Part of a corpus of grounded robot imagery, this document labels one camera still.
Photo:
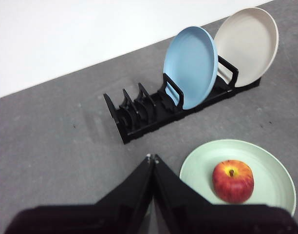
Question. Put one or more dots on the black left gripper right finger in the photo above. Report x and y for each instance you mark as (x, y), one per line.
(212, 219)

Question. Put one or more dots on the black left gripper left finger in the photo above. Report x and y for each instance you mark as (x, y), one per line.
(95, 217)

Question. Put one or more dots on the red apple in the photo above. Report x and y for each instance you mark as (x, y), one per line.
(233, 182)

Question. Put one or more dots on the green plate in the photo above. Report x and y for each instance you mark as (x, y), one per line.
(268, 168)

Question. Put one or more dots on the black plate rack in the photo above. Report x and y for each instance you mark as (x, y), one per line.
(149, 122)

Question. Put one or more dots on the blue plate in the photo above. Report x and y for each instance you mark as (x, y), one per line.
(190, 65)

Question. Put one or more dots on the cream plate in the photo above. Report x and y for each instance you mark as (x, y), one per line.
(246, 41)

